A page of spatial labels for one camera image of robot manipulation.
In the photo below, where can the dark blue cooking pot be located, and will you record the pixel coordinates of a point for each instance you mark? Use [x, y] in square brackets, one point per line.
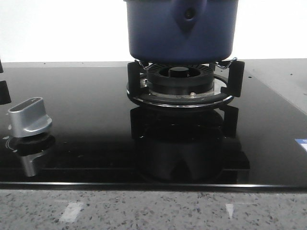
[181, 31]

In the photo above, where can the black left burner grate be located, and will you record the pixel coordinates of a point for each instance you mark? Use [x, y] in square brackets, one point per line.
[4, 93]

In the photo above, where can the black gas burner head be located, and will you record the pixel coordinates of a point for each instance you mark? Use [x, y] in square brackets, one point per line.
[178, 81]

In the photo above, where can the blue white cooktop sticker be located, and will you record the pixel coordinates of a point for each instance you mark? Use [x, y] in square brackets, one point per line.
[302, 143]

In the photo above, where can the black glass cooktop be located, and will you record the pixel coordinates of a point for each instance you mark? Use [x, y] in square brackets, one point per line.
[99, 139]

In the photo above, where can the black pot support grate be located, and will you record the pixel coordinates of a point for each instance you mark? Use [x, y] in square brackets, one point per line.
[228, 77]

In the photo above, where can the silver stove control knob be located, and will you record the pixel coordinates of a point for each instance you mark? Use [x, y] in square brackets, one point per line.
[29, 118]

